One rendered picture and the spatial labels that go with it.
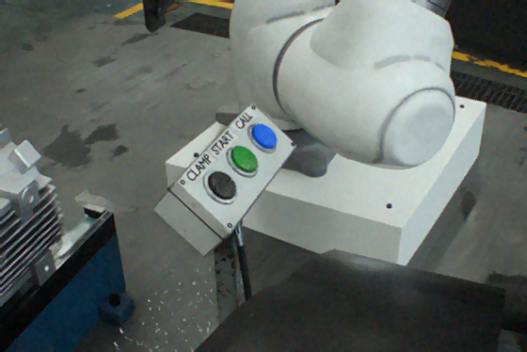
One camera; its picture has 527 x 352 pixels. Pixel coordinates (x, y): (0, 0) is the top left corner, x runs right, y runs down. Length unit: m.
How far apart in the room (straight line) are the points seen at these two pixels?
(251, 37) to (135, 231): 0.34
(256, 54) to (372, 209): 0.26
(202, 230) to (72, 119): 0.79
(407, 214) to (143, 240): 0.39
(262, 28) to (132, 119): 0.50
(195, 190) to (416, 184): 0.43
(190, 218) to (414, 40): 0.33
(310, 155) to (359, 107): 0.25
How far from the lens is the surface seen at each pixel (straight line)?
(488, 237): 1.08
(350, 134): 0.80
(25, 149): 0.73
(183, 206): 0.65
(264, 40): 0.94
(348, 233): 0.96
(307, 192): 0.98
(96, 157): 1.26
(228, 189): 0.66
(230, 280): 0.79
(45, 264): 0.75
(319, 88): 0.83
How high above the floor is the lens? 1.43
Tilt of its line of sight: 33 degrees down
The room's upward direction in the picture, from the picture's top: 1 degrees counter-clockwise
